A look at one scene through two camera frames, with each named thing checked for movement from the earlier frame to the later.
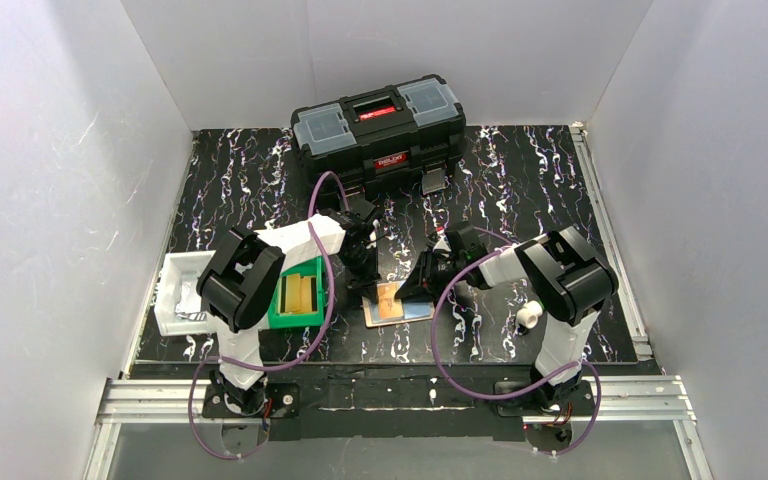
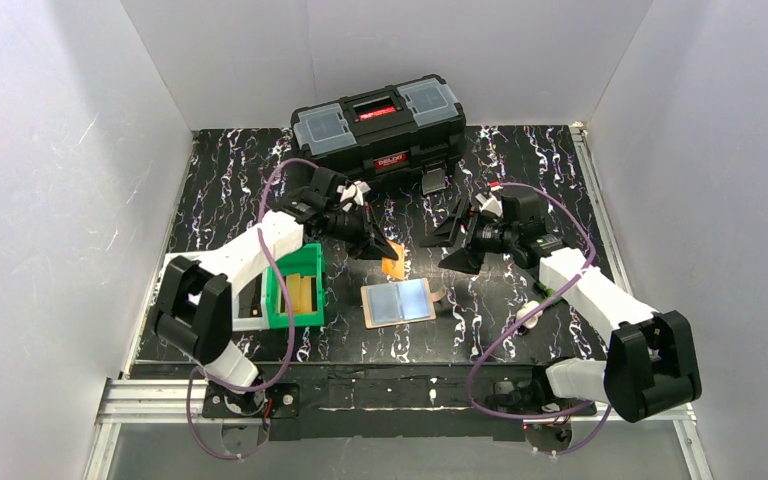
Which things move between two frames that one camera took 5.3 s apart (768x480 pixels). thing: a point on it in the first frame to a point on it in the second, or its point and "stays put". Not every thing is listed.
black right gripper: (431, 270) to (467, 234)
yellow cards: (298, 293) stays put
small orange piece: (389, 306) to (392, 267)
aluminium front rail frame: (613, 402) stays put
